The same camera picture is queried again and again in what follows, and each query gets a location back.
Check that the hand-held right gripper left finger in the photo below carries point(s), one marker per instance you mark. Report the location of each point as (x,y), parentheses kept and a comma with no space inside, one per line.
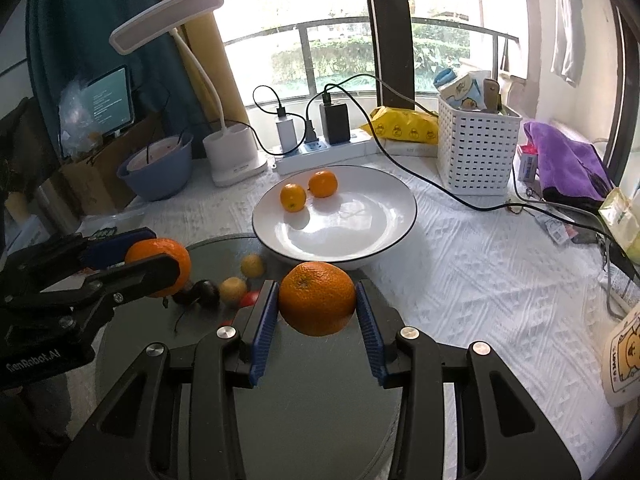
(265,330)

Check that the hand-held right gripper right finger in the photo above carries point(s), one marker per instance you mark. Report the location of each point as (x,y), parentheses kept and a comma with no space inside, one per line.
(370,330)

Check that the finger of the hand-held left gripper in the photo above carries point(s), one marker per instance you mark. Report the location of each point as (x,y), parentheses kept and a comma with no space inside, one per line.
(115,247)
(145,272)

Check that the red cherry tomato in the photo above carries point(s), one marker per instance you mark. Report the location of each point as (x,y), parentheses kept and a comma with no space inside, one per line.
(248,299)

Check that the dark plum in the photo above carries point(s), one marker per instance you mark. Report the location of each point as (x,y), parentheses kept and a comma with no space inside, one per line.
(207,292)
(184,297)

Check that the yellow-brown longan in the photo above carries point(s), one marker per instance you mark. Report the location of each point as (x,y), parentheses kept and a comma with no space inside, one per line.
(233,290)
(252,265)

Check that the large orange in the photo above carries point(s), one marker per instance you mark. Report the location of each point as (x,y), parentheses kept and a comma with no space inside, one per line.
(317,300)

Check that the round grey tray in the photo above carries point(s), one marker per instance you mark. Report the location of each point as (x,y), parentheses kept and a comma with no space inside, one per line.
(310,410)

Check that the white plate with dark rim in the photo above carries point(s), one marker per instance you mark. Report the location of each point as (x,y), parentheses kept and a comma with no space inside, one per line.
(350,220)

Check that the cardboard box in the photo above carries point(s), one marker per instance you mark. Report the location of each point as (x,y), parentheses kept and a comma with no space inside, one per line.
(100,180)

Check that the blue bowl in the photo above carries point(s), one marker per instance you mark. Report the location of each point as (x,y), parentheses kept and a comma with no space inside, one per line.
(160,180)

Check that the pink inner bowl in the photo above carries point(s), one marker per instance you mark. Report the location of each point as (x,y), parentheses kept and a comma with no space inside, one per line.
(150,157)

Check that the white embossed tablecloth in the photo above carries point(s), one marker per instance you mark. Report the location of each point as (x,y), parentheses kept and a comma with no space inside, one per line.
(475,285)

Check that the clear plastic bag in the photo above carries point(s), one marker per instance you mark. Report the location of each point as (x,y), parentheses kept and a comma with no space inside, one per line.
(75,120)

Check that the small orange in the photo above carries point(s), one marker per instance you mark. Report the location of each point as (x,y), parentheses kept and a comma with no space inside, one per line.
(293,197)
(323,183)

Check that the dark brown bag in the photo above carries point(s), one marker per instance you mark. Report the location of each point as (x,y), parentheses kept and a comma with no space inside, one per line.
(25,145)

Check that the tablet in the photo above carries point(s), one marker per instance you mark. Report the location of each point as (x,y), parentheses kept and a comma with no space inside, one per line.
(110,100)

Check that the white lamp base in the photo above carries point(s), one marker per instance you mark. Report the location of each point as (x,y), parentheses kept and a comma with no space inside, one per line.
(235,152)

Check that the white power strip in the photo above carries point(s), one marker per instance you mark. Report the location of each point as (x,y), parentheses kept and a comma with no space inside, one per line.
(350,146)

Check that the white flat box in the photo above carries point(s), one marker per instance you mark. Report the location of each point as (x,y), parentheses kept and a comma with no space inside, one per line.
(410,149)

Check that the white charger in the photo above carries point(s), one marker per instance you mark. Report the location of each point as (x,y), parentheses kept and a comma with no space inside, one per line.
(287,132)

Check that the white perforated basket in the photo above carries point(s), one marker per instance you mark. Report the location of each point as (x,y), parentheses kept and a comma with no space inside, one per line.
(475,155)

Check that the yellow snack packet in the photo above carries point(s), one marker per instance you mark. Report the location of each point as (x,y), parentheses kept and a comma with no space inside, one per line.
(400,127)

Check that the black charger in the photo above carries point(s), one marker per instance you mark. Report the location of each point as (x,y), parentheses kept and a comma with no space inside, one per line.
(335,122)

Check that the small printed packet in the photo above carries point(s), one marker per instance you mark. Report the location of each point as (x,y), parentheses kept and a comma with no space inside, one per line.
(557,230)

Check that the small white carton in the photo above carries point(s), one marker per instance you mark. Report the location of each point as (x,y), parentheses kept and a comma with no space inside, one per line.
(527,162)

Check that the teal curtain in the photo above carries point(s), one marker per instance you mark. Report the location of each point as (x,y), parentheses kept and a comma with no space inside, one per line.
(100,10)

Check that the printed tissue pack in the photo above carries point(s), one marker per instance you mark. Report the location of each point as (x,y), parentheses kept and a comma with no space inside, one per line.
(467,92)

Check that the bear print tote bag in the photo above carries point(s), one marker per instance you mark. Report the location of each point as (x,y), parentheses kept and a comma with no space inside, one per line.
(625,360)

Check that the purple cloth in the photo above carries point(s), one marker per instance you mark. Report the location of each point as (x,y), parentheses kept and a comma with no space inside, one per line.
(565,160)

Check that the dark window pillar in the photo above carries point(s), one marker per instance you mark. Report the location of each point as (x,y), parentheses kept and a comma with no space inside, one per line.
(390,35)

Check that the balcony railing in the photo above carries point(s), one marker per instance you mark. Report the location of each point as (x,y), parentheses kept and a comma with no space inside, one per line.
(350,22)

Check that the hanging white garment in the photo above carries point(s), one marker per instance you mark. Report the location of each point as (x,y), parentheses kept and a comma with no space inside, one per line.
(567,35)

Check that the black sliding door frame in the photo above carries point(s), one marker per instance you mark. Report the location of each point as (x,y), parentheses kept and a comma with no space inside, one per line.
(625,110)

